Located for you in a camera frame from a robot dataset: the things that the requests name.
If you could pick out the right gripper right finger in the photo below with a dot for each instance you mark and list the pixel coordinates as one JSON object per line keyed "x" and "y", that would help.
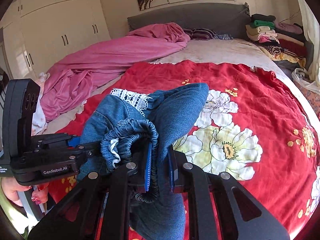
{"x": 219, "y": 207}

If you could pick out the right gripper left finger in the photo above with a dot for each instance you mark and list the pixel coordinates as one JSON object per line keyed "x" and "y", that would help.
{"x": 99, "y": 206}

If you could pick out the blue denim pants with lace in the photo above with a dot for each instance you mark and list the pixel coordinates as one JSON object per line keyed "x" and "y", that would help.
{"x": 123, "y": 118}

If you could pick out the pink white checked cloth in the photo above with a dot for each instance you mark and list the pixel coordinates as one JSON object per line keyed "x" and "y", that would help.
{"x": 39, "y": 123}

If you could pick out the pink blanket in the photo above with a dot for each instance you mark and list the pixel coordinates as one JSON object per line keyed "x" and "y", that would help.
{"x": 72, "y": 79}

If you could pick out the red floral bedspread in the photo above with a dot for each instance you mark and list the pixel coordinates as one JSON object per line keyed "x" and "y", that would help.
{"x": 253, "y": 126}

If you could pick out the cream wardrobe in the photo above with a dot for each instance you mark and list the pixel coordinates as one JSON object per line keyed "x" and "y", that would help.
{"x": 38, "y": 33}

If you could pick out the floral laundry basket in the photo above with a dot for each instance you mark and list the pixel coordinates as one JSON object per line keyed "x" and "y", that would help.
{"x": 309, "y": 89}

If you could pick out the beige bed sheet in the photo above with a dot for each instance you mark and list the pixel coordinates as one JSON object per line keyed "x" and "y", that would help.
{"x": 234, "y": 51}

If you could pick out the stack of folded clothes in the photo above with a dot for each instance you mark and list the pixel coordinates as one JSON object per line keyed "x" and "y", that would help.
{"x": 281, "y": 42}

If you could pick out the striped purple pillow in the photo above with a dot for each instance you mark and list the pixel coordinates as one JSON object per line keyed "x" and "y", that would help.
{"x": 205, "y": 34}

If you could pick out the grey headboard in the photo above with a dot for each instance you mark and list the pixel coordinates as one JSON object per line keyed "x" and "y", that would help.
{"x": 222, "y": 18}

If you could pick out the cream curtain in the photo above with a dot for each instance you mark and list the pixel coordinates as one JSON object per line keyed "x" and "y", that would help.
{"x": 311, "y": 32}

